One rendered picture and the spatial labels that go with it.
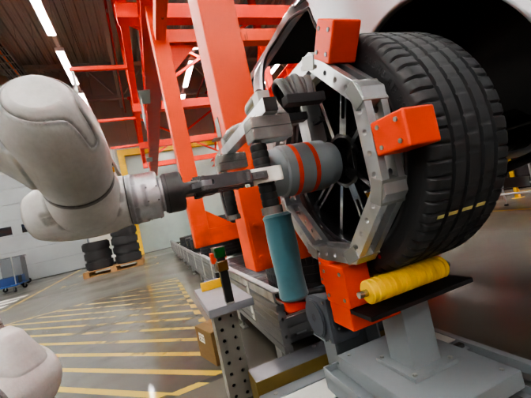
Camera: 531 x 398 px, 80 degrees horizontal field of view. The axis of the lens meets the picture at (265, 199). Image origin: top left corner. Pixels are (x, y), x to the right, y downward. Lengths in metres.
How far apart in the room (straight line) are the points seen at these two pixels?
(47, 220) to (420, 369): 0.96
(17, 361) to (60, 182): 0.49
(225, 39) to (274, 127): 0.87
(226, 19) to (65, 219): 1.17
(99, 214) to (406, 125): 0.53
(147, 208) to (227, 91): 0.89
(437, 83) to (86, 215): 0.69
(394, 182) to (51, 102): 0.58
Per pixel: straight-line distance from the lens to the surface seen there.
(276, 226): 0.93
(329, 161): 0.85
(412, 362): 1.07
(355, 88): 0.71
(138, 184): 0.58
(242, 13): 4.76
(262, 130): 0.65
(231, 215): 0.96
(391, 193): 0.69
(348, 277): 0.88
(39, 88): 0.46
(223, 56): 1.45
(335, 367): 1.31
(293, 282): 0.96
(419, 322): 1.06
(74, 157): 0.46
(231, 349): 1.48
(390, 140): 0.64
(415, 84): 0.73
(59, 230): 0.59
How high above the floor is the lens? 0.76
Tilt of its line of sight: 2 degrees up
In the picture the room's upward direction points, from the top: 12 degrees counter-clockwise
